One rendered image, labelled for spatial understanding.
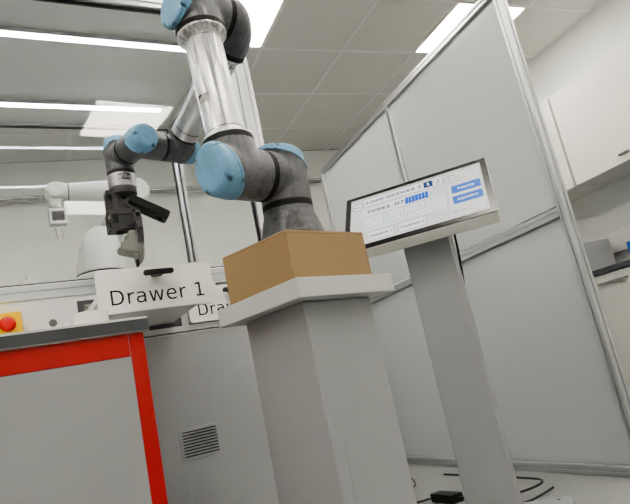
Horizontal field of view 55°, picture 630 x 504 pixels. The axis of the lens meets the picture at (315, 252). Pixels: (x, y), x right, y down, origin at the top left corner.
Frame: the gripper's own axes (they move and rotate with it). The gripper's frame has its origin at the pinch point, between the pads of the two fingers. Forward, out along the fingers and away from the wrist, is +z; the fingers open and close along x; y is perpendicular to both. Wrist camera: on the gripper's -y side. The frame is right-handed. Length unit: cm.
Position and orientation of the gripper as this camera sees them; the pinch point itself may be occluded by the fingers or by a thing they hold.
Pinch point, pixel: (141, 260)
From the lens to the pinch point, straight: 169.8
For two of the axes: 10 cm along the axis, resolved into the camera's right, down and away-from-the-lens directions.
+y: -8.7, 0.8, -4.9
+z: 2.0, 9.6, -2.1
